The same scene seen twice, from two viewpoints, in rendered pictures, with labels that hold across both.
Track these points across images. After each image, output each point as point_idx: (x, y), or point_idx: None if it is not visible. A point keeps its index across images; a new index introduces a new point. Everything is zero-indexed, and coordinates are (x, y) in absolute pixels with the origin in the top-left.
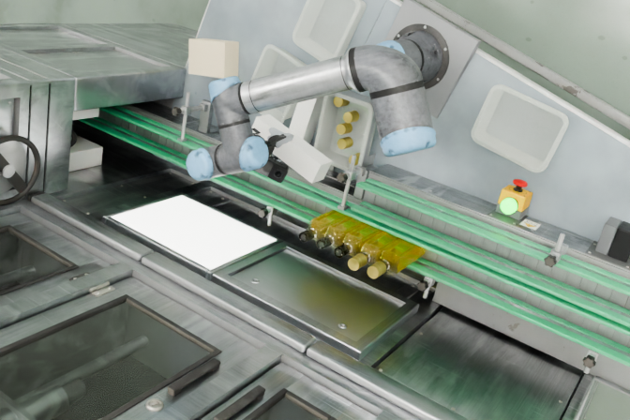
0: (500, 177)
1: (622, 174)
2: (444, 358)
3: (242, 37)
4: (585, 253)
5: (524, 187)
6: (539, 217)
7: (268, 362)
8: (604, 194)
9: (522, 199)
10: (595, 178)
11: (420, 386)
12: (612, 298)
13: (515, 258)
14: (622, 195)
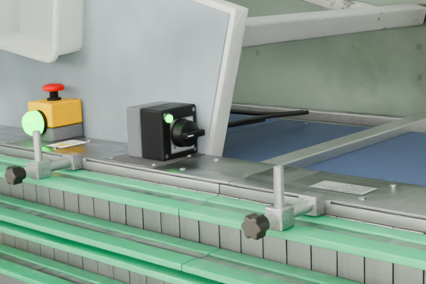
0: (49, 92)
1: (156, 31)
2: None
3: None
4: (103, 160)
5: (54, 90)
6: (98, 134)
7: None
8: (148, 70)
9: (47, 108)
10: (133, 50)
11: None
12: (146, 222)
13: (42, 197)
14: (165, 63)
